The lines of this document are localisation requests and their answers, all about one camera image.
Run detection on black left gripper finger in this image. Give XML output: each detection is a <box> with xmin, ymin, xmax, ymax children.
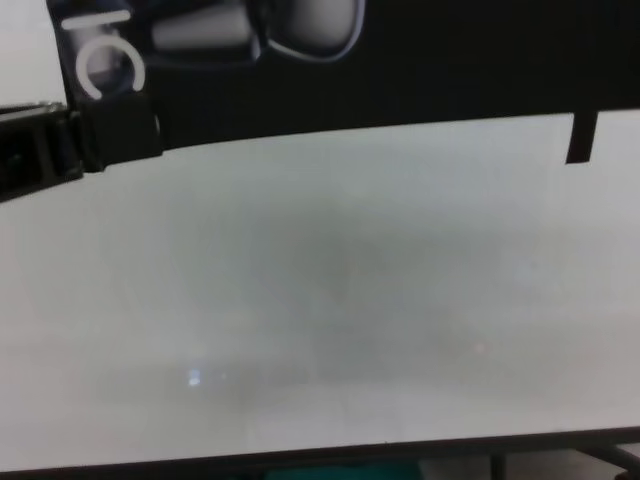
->
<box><xmin>0</xmin><ymin>94</ymin><xmax>164</xmax><ymax>204</ymax></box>

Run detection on black robot print poster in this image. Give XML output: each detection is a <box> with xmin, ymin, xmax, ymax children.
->
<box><xmin>47</xmin><ymin>0</ymin><xmax>640</xmax><ymax>157</ymax></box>

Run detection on black table crossbar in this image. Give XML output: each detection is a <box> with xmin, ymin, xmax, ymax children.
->
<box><xmin>582</xmin><ymin>442</ymin><xmax>640</xmax><ymax>474</ymax></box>

